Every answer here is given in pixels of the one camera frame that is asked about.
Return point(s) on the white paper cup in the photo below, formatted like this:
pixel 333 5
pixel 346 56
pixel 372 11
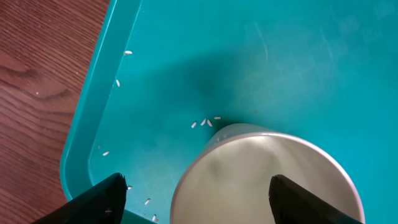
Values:
pixel 229 181

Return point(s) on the teal plastic serving tray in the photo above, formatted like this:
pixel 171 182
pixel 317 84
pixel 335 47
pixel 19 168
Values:
pixel 166 75

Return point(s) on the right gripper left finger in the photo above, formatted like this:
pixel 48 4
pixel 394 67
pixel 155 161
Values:
pixel 102 204

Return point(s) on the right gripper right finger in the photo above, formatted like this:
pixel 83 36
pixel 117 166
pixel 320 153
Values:
pixel 292 204

